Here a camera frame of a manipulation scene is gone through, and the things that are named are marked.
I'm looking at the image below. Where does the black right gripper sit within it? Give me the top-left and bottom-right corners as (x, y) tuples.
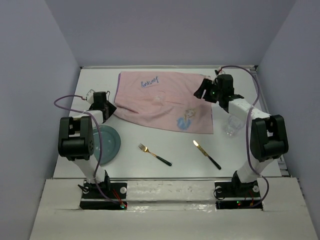
(192, 78), (222, 104)

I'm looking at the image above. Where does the pink cloth placemat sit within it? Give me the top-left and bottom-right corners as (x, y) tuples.
(114, 71), (214, 134)

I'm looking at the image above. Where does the teal ceramic plate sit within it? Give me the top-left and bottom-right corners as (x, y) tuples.
(93, 125), (121, 166)

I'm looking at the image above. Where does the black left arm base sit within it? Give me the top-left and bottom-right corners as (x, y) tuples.
(77, 180), (128, 211)

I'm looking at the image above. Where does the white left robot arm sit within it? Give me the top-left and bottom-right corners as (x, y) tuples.
(58, 90), (121, 198)

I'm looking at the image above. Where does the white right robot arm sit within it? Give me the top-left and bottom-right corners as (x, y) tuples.
(193, 74), (289, 196)

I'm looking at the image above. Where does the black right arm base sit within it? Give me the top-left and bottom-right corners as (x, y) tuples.
(213, 181), (263, 210)

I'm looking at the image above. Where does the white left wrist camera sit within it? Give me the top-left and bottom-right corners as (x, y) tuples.
(85, 89), (95, 105)

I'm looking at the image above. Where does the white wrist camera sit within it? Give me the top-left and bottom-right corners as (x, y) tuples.
(85, 89), (95, 105)
(214, 67), (225, 77)

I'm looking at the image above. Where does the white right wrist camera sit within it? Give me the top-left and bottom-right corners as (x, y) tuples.
(214, 67), (225, 77)

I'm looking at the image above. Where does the gold knife black handle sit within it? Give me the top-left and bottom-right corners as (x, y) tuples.
(192, 140), (222, 170)

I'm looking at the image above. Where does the gold fork black handle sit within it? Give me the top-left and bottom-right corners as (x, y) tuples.
(138, 143), (172, 167)

